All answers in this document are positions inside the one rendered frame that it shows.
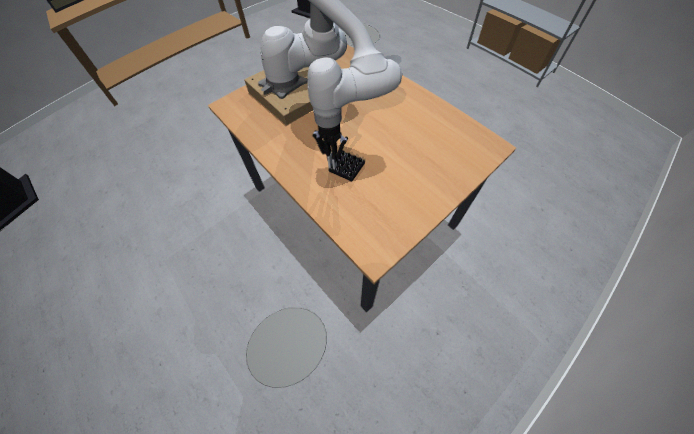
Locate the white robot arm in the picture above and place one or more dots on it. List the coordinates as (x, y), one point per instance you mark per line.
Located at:
(329, 87)

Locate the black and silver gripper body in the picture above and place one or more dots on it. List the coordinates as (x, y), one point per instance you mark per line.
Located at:
(335, 132)

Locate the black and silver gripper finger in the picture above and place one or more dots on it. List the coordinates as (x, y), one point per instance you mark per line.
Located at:
(336, 154)
(322, 147)

